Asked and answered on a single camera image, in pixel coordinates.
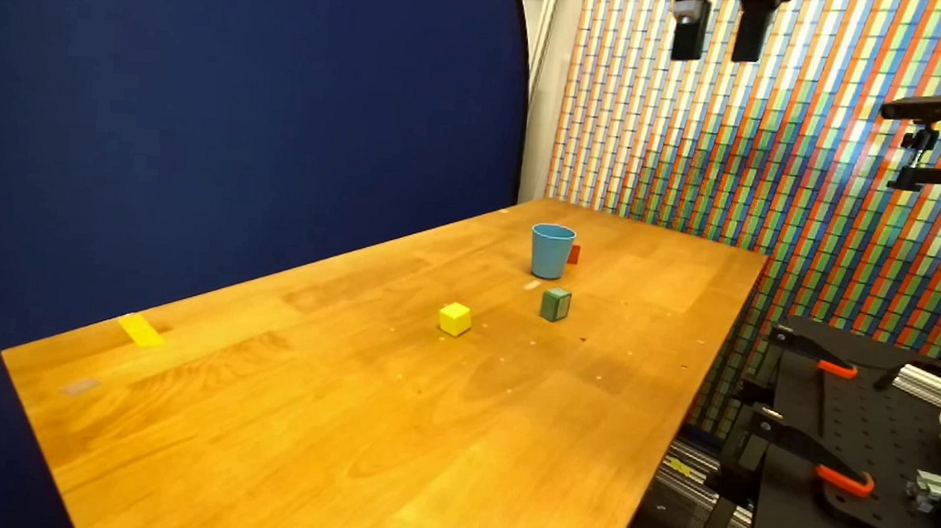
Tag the red cube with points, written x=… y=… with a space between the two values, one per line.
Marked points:
x=574 y=254

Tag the aluminium frame post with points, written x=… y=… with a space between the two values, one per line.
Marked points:
x=543 y=29

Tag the blue backdrop panel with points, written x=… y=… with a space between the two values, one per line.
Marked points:
x=223 y=131

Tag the green cube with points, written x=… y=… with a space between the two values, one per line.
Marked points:
x=555 y=305

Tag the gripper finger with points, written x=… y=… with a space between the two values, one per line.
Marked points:
x=690 y=31
x=752 y=31

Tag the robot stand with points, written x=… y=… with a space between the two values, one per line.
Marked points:
x=830 y=455

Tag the yellow cube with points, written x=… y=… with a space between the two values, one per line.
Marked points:
x=455 y=319

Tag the blue cup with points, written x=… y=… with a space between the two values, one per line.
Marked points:
x=551 y=253

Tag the clear tape strip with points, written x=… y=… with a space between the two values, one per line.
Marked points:
x=80 y=387

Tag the yellow tape strip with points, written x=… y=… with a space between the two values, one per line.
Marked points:
x=140 y=329

